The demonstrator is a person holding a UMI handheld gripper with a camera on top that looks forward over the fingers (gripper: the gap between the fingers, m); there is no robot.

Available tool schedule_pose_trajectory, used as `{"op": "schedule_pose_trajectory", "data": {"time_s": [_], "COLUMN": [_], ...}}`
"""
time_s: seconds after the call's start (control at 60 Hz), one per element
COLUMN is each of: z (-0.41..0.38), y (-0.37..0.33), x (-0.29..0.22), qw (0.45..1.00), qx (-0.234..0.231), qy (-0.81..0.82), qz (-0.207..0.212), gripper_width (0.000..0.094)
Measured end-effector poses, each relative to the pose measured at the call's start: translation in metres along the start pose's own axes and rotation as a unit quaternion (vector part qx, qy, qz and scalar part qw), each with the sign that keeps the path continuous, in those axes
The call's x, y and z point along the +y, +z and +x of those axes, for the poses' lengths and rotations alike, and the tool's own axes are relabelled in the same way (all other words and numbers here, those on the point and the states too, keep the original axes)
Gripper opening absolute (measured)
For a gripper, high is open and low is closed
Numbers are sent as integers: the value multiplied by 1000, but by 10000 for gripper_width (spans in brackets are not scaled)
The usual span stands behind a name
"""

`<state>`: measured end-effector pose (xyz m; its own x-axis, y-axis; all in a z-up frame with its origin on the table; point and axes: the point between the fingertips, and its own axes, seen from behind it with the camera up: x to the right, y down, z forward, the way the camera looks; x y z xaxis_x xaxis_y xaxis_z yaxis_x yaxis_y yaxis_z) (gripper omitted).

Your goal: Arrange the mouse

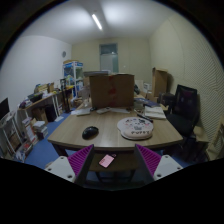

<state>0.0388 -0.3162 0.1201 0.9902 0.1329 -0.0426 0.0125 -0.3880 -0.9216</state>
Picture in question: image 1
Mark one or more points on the black pen on table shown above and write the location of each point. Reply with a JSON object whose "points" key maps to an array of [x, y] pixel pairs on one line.
{"points": [[144, 117]]}

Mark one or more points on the round white mouse pad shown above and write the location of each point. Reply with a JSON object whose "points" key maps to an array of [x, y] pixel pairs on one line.
{"points": [[135, 128]]}

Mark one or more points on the stack of books on floor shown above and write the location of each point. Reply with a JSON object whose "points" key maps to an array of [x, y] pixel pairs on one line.
{"points": [[40, 129]]}

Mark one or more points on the blue white display cabinet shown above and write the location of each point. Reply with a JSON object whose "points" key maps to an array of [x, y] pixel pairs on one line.
{"points": [[73, 73]]}

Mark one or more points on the black office chair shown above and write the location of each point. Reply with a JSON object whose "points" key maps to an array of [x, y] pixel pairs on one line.
{"points": [[184, 112]]}

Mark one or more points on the tall cardboard box by wall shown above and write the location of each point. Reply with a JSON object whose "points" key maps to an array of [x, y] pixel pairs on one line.
{"points": [[159, 81]]}

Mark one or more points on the black monitor at left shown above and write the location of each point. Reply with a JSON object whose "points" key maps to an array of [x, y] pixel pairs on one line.
{"points": [[4, 108]]}

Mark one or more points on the round wall clock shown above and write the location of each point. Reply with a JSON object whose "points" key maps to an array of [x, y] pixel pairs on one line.
{"points": [[64, 53]]}

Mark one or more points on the ceiling fluorescent light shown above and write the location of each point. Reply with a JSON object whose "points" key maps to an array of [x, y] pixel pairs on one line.
{"points": [[97, 21]]}

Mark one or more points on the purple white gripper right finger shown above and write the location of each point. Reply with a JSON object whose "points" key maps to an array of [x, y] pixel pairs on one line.
{"points": [[152, 166]]}

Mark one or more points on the wooden side desk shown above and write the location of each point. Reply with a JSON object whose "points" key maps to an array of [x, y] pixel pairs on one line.
{"points": [[46, 107]]}

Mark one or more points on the black computer mouse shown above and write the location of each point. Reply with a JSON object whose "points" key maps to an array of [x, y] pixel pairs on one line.
{"points": [[89, 132]]}

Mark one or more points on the white remote control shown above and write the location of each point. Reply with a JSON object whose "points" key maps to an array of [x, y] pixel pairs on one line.
{"points": [[103, 110]]}

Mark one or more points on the white open book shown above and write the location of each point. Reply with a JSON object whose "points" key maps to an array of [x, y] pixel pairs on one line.
{"points": [[154, 112]]}

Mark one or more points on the grey door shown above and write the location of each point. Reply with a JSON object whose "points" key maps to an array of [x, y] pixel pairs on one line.
{"points": [[109, 57]]}

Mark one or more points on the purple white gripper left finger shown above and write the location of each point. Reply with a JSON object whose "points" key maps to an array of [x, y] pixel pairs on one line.
{"points": [[73, 168]]}

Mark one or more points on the white shelf rack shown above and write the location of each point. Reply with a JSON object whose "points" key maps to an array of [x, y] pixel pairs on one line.
{"points": [[10, 135]]}

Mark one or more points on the large cardboard box on table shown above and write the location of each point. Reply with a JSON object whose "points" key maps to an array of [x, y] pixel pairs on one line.
{"points": [[112, 90]]}

